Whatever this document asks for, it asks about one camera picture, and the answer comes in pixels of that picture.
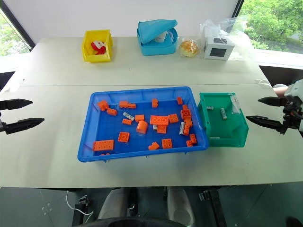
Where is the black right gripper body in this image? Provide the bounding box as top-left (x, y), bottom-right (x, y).
top-left (282, 94), bottom-right (303, 131)

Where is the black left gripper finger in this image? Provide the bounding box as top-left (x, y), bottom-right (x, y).
top-left (0, 98), bottom-right (34, 111)
top-left (4, 117), bottom-right (45, 136)

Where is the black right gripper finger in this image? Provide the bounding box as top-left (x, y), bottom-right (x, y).
top-left (258, 96), bottom-right (288, 109)
top-left (246, 115), bottom-right (289, 136)

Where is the green plastic bin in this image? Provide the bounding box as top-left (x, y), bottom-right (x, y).
top-left (197, 92), bottom-right (250, 148)

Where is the white cube box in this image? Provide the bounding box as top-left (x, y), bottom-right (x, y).
top-left (203, 36), bottom-right (236, 61)

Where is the white item in blue box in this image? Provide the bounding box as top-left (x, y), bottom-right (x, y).
top-left (154, 33), bottom-right (168, 43)

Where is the teal fabric box lid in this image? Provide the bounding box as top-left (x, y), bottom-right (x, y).
top-left (137, 19), bottom-right (178, 46)

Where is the clear plastic bag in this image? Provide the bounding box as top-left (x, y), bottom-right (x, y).
top-left (198, 17), bottom-right (252, 61)

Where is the blue plastic tray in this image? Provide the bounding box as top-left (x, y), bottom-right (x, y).
top-left (77, 86), bottom-right (210, 163)

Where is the yellow plastic bin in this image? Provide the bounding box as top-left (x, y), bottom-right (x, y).
top-left (81, 29), bottom-right (114, 63)

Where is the black clamp under table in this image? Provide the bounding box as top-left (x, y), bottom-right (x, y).
top-left (77, 195), bottom-right (91, 207)

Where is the red white toy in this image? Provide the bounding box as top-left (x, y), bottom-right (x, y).
top-left (91, 40), bottom-right (107, 55)

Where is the wrapped bread bun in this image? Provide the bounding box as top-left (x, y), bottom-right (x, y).
top-left (178, 38), bottom-right (199, 58)

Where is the orange curved-slope toy brick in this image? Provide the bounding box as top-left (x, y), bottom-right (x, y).
top-left (135, 120), bottom-right (149, 134)

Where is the grey rounded robot leg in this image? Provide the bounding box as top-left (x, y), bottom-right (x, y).
top-left (166, 186), bottom-right (196, 226)
top-left (98, 188), bottom-right (134, 221)

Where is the light blue fabric pouch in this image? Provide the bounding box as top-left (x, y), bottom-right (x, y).
top-left (136, 26), bottom-right (179, 57)

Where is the dark rounded shape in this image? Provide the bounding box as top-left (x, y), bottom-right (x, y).
top-left (89, 216), bottom-right (197, 227)

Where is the white cord on table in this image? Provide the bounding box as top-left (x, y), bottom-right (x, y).
top-left (254, 79), bottom-right (273, 88)

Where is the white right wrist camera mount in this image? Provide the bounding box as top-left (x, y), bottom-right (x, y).
top-left (284, 79), bottom-right (303, 98)

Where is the black window frame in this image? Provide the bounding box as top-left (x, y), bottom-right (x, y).
top-left (0, 0), bottom-right (36, 52)
top-left (231, 0), bottom-right (245, 18)

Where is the black table leg bracket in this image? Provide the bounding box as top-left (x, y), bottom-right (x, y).
top-left (198, 188), bottom-right (228, 227)

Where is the white cable under table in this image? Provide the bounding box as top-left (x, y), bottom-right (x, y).
top-left (66, 190), bottom-right (94, 217)

